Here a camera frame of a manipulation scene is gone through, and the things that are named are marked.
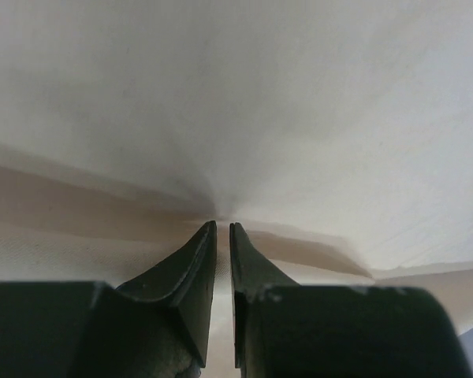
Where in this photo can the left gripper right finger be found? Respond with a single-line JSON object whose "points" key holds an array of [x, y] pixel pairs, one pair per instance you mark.
{"points": [[250, 272]]}

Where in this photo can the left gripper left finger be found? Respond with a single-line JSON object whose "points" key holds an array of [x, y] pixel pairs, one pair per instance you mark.
{"points": [[181, 288]]}

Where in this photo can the beige cloth wrap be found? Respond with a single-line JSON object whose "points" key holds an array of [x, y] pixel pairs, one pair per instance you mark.
{"points": [[338, 133]]}

